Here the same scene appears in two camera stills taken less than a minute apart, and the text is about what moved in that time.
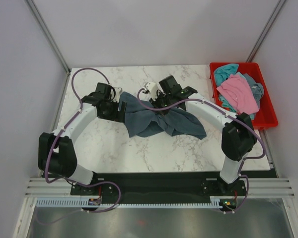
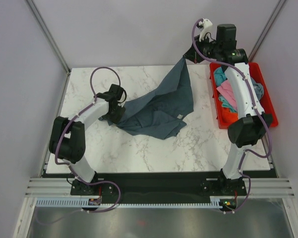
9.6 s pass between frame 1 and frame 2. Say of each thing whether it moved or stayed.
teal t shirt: stayed
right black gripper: moved
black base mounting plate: stayed
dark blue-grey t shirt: moved
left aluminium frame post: stayed
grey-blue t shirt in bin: stayed
